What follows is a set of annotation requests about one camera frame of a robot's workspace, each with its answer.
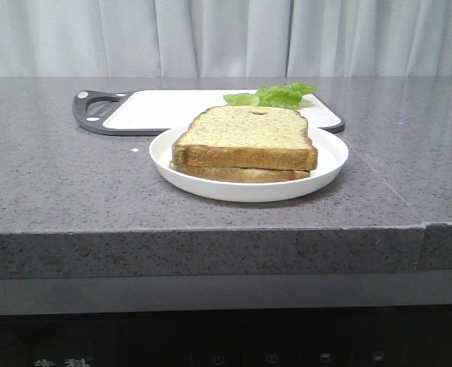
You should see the bread slice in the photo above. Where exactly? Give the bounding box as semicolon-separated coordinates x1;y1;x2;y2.
169;162;311;184
172;106;318;171

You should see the green lettuce leaf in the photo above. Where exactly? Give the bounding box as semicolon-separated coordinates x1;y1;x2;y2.
223;82;317;109

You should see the white round plate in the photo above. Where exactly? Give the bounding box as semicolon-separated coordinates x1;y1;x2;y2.
149;126;349;203

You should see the white cutting board dark rim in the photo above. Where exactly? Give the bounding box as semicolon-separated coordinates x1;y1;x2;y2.
72;89;346;137

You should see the black appliance control panel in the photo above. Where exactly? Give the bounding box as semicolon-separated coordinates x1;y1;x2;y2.
0;306;452;366

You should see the light grey curtain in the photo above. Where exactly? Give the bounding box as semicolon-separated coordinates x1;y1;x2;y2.
0;1;452;77

